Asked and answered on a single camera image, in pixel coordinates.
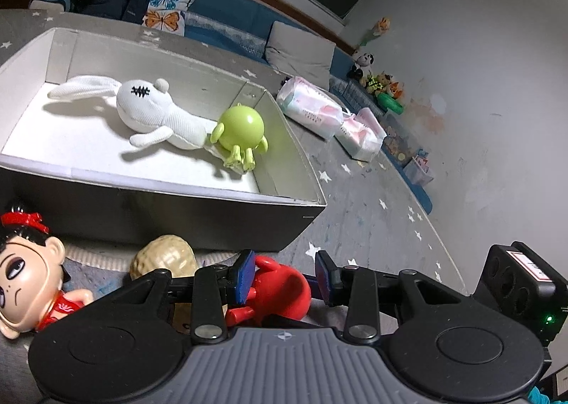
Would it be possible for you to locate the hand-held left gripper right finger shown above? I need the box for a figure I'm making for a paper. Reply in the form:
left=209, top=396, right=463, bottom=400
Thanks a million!
left=314, top=250, right=472, bottom=343

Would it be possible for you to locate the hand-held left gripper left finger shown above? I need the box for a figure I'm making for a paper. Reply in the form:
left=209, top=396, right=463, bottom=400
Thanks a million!
left=100, top=249, right=257, bottom=345

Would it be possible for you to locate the red round toy figure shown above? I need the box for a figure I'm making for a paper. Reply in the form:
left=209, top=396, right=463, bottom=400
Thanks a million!
left=225, top=255, right=312, bottom=327

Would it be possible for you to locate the beige peanut toy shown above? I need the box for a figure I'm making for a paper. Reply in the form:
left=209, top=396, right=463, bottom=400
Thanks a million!
left=130, top=234, right=198, bottom=329

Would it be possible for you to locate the grey cardboard box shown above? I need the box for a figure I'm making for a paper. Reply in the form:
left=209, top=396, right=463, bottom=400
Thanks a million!
left=0, top=27, right=328, bottom=252

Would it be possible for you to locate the big-head doll with red bow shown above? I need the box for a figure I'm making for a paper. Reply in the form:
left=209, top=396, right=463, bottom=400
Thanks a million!
left=0, top=198, right=95, bottom=341

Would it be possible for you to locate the clear storage container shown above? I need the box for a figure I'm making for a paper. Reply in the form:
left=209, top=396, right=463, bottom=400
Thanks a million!
left=382, top=114, right=422, bottom=165

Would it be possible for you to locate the grey star-print tablecloth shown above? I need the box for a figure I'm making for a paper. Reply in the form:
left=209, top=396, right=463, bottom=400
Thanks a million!
left=0, top=9, right=466, bottom=404

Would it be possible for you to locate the small clear storage box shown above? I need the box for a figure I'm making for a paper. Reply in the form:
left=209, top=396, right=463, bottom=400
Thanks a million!
left=403, top=156, right=436, bottom=187

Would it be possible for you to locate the small pink tissue pack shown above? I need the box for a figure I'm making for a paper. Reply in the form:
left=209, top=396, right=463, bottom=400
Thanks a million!
left=335, top=108, right=387, bottom=162

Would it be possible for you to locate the white paper plate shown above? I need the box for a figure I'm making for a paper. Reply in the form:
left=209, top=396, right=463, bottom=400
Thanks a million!
left=66, top=244, right=242, bottom=272

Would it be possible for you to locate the green round toy figure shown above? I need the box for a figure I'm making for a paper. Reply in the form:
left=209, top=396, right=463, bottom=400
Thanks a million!
left=208, top=103, right=269, bottom=173

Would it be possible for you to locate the large pink tissue pack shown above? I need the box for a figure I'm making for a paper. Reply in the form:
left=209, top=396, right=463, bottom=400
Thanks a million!
left=276, top=76, right=345, bottom=141

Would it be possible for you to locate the white plush rabbit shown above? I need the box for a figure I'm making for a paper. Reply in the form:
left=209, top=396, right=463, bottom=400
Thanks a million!
left=47, top=75, right=209, bottom=151

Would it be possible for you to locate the panda plush toy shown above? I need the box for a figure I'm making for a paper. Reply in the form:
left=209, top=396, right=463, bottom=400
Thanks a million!
left=347, top=51, right=375, bottom=81

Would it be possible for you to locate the grey pillow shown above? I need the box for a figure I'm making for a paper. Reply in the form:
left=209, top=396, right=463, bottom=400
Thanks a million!
left=265, top=20, right=337, bottom=92

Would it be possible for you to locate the blue sofa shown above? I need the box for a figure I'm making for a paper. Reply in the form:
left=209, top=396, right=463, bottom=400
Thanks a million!
left=30, top=0, right=369, bottom=94

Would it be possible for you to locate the flower wall decoration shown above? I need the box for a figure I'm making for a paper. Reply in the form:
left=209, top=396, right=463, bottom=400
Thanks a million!
left=359, top=17, right=392, bottom=48

